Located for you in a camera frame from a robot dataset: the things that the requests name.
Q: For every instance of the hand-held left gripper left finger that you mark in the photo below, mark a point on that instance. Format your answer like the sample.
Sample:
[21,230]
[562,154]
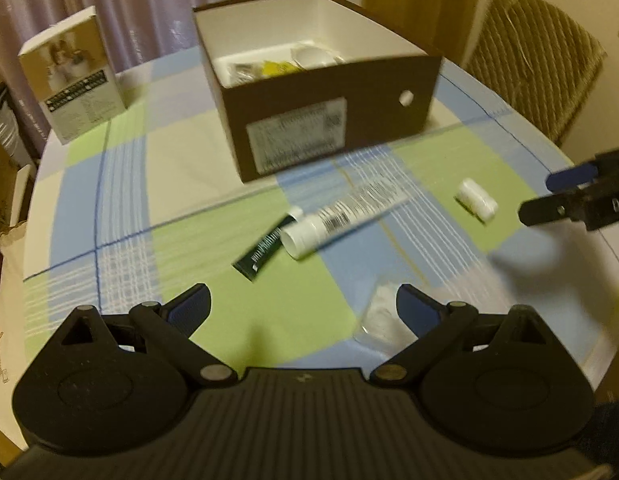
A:
[192,302]

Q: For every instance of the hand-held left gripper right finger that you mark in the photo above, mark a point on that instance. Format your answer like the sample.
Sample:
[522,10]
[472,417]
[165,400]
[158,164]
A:
[417,306]

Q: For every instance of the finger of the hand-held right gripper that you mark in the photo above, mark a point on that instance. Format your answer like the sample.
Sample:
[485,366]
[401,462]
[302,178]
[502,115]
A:
[572,176]
[549,209]

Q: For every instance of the clear plastic wrapper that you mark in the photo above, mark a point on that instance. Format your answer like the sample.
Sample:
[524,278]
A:
[382,312]

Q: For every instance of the small white bottle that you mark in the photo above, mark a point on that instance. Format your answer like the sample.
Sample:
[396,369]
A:
[477,200]

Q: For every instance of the dark green small tube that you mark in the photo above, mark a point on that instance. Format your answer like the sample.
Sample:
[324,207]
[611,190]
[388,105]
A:
[264,245]

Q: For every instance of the white printed tube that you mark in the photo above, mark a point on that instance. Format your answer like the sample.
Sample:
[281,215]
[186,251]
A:
[339,212]

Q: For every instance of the brown cardboard box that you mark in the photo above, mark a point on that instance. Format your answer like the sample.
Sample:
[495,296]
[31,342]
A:
[309,125]

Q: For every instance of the yellow foil packet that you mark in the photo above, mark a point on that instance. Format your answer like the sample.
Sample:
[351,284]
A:
[279,67]

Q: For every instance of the wicker chair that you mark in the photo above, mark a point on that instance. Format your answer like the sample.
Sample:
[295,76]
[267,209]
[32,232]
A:
[534,55]

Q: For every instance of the plaid tablecloth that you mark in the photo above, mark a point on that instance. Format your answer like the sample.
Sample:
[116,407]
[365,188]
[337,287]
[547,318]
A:
[164,175]

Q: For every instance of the white printed carton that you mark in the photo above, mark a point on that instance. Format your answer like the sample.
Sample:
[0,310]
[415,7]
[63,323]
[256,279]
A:
[84,95]

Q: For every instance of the person's leg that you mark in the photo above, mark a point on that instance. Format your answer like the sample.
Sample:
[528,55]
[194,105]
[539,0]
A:
[609,440]

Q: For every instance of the silver foil bag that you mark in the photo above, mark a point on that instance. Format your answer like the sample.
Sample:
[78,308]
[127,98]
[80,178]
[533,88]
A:
[1,125]

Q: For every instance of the beige curtain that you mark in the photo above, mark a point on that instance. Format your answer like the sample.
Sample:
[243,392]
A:
[139,5]

